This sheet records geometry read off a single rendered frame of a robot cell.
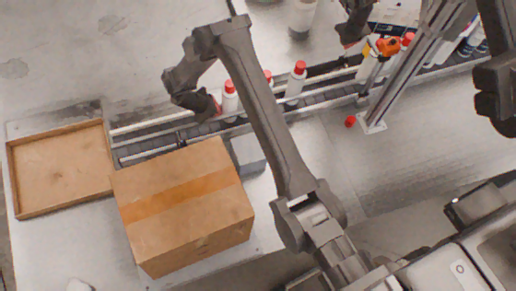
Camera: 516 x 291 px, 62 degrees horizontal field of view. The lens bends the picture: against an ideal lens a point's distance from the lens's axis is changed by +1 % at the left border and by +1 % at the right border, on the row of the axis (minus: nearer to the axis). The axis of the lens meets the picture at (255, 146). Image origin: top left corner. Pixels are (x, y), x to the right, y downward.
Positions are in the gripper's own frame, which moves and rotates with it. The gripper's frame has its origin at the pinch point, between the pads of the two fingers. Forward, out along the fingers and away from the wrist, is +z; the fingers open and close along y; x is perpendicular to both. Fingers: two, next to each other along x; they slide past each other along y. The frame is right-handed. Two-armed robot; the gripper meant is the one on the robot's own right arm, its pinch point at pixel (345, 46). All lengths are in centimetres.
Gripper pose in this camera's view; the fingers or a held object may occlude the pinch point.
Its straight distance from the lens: 148.7
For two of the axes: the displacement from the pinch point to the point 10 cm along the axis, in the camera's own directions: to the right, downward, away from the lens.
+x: 3.4, 8.7, -3.5
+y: -9.4, 2.8, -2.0
